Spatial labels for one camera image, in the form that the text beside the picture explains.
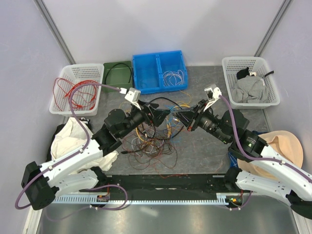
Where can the white left perforated basket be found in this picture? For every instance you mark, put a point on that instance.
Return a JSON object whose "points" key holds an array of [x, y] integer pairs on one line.
{"points": [[76, 89]]}

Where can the grey cloth in basket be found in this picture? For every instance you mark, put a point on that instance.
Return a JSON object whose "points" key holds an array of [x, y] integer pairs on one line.
{"points": [[251, 89]]}

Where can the blue plastic divided bin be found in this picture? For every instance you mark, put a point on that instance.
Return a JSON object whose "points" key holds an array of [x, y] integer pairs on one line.
{"points": [[160, 72]]}

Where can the white perforated basket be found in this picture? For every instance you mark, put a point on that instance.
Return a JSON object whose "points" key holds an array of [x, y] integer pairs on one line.
{"points": [[257, 67], [76, 89]]}

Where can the white right perforated basket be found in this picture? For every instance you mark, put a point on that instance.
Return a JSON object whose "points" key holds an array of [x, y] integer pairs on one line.
{"points": [[257, 67]]}

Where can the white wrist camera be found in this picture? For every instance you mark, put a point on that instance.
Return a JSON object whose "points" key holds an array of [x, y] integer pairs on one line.
{"points": [[131, 95], [213, 93]]}

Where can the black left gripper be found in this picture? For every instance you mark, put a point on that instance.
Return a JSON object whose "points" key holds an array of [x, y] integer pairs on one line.
{"points": [[157, 117]]}

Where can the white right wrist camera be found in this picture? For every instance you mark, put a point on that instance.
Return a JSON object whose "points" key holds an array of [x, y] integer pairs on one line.
{"points": [[213, 93]]}

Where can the beige bucket hat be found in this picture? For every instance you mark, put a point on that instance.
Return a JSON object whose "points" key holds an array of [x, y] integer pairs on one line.
{"points": [[283, 142]]}

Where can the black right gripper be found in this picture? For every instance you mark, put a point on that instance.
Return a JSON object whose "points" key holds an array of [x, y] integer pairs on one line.
{"points": [[190, 119]]}

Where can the white slotted cable duct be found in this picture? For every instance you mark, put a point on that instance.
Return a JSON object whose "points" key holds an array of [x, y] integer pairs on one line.
{"points": [[94, 199]]}

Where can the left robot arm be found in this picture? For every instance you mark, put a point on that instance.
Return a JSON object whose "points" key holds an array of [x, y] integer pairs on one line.
{"points": [[43, 183]]}

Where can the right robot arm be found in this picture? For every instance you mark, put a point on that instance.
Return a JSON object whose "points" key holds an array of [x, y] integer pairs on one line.
{"points": [[292, 185]]}

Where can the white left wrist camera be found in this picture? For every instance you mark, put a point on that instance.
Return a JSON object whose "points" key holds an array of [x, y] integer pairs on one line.
{"points": [[131, 95]]}

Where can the white cloth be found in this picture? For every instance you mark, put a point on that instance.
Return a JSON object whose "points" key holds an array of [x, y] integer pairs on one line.
{"points": [[68, 137]]}

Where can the blue cloth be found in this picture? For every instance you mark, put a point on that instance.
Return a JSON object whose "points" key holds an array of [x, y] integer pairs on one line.
{"points": [[233, 160]]}

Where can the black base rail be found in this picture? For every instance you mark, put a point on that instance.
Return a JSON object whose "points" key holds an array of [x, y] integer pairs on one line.
{"points": [[191, 186]]}

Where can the green plastic box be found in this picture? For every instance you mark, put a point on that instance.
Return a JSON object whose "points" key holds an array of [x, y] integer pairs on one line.
{"points": [[118, 74]]}

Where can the black item in basket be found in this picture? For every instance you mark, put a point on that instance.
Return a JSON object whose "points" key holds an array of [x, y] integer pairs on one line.
{"points": [[242, 73]]}

